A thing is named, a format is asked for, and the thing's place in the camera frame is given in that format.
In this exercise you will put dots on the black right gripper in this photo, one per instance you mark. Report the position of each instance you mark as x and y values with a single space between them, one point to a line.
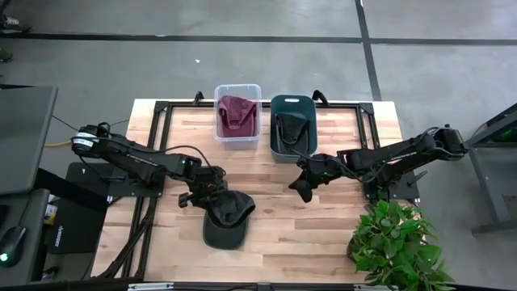
315 167

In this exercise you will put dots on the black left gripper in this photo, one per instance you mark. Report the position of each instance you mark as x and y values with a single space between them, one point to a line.
206 182

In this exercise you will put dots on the dark grey baseball cap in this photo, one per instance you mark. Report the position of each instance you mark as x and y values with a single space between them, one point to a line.
230 226
292 127

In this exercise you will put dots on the maroon baseball cap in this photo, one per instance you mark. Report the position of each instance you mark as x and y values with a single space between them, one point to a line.
242 132
238 107

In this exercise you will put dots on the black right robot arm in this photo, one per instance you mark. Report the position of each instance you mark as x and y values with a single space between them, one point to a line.
396 155

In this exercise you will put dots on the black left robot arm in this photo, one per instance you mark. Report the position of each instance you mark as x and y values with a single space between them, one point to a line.
133 155

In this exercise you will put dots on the teal plastic bin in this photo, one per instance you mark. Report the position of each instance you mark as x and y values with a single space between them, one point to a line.
278 105

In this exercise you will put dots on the black clamp lever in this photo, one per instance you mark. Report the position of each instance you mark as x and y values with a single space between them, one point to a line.
198 98
321 96

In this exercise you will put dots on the green potted plant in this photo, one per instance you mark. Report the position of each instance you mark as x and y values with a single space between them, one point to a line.
392 242

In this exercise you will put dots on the clear plastic bin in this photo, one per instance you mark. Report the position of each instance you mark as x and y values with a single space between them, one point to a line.
238 89

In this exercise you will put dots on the black Trossen mat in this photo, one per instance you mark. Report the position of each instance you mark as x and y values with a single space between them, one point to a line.
76 230

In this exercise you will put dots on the small yellow white box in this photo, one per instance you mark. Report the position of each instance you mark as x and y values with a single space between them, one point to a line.
50 214

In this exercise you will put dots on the dark desk surface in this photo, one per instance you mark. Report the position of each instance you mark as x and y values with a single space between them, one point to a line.
34 210

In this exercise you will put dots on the grey desk panel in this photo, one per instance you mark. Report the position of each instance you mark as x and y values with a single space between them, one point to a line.
24 137

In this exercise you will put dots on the dark metal stand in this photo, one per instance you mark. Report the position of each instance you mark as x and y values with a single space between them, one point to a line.
493 227

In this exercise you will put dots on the black computer mouse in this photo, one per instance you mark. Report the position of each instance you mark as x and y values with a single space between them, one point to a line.
12 242

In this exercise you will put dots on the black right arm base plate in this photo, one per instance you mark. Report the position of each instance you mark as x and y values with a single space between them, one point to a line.
404 188

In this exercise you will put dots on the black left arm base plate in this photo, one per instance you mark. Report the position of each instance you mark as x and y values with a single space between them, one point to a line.
89 178

